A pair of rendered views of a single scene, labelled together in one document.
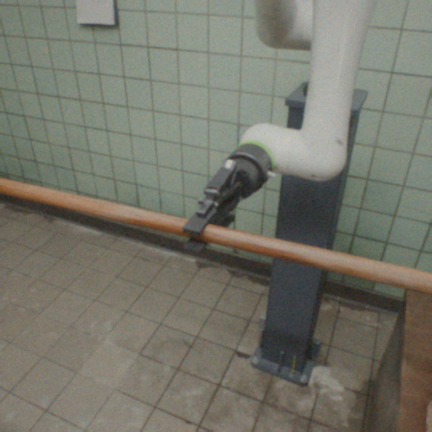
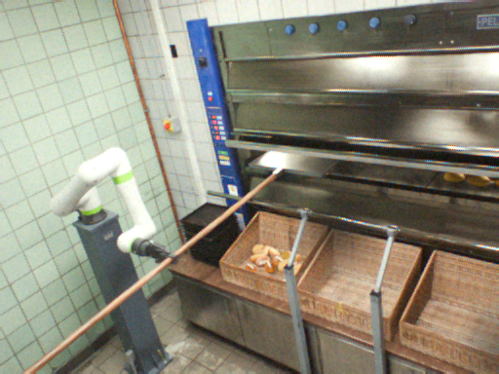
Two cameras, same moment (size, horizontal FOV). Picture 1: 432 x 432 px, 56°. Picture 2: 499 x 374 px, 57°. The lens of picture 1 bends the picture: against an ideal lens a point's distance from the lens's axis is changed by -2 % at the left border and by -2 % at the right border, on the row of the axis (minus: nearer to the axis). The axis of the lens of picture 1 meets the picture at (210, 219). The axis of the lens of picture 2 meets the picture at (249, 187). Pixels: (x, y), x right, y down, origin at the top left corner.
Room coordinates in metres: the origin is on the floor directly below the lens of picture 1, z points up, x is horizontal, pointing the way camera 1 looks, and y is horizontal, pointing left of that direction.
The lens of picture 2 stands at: (-0.49, 1.68, 2.36)
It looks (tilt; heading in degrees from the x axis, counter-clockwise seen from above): 25 degrees down; 289
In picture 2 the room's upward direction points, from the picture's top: 11 degrees counter-clockwise
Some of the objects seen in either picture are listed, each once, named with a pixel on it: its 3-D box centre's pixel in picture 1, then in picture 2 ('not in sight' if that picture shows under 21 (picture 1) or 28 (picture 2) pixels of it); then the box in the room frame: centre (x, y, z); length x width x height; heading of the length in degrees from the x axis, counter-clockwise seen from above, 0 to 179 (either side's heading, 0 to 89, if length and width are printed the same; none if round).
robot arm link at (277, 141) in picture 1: (265, 151); (131, 242); (0.85, -0.12, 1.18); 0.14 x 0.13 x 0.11; 156
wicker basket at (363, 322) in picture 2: not in sight; (358, 279); (-0.30, -0.41, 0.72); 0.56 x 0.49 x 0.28; 157
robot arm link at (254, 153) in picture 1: (248, 170); (141, 246); (0.76, -0.08, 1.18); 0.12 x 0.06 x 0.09; 66
